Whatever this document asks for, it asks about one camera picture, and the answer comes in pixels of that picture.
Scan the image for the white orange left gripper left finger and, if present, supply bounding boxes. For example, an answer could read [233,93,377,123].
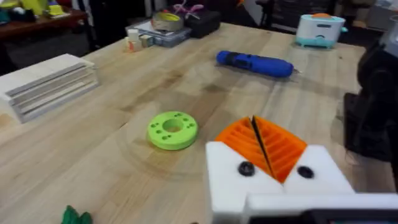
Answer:
[205,116,285,224]

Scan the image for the white orange left gripper right finger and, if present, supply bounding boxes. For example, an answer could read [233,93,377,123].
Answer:
[252,115,356,194]

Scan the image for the blue electric screwdriver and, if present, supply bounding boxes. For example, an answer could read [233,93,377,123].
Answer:
[215,50,302,79]

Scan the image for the green toy vegetable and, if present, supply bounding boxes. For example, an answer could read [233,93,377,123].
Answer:
[60,205,94,224]

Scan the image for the green disc with holes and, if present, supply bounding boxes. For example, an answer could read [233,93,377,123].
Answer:
[146,111,199,151]

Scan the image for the white and teal tub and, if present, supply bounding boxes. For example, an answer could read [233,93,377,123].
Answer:
[295,12,349,49]

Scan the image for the black case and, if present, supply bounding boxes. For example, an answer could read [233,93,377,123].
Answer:
[185,10,222,39]

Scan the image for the heap of small pale blocks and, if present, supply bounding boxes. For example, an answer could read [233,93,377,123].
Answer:
[123,28,155,53]

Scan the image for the roll of tape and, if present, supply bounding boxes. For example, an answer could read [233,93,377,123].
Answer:
[150,11,185,32]

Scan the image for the pink scissors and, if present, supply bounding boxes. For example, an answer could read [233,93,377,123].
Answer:
[172,0,205,20]

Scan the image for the stack of white flat boxes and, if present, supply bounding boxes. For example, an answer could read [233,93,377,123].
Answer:
[0,53,100,124]

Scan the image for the dark wooden side table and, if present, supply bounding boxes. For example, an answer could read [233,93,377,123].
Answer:
[0,9,89,42]

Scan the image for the heap of yellow-green toys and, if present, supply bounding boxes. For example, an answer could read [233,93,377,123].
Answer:
[0,0,72,23]

